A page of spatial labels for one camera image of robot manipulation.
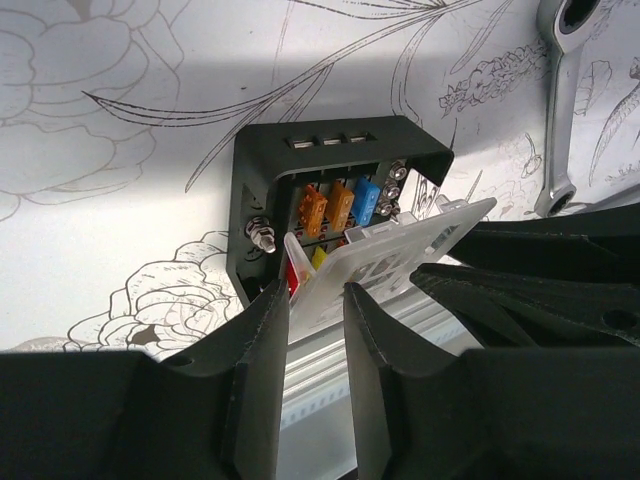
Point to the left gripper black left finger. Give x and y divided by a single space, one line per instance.
213 411

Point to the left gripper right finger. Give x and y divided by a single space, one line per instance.
411 400

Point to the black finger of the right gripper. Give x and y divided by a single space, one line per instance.
542 283

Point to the yellow blade fuse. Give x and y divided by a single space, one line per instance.
318 257

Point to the clear fuse box cover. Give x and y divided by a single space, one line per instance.
379 258

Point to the orange blade fuse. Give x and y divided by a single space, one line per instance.
311 211
339 206

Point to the black fuse box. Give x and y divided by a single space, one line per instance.
315 180

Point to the blue blade fuse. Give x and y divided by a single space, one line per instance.
366 196

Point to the red blade fuse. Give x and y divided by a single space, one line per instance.
294 278

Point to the silver ratchet wrench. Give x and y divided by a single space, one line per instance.
565 26

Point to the floral patterned mat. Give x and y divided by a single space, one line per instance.
117 124

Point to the aluminium rail frame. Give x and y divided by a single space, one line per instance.
316 439

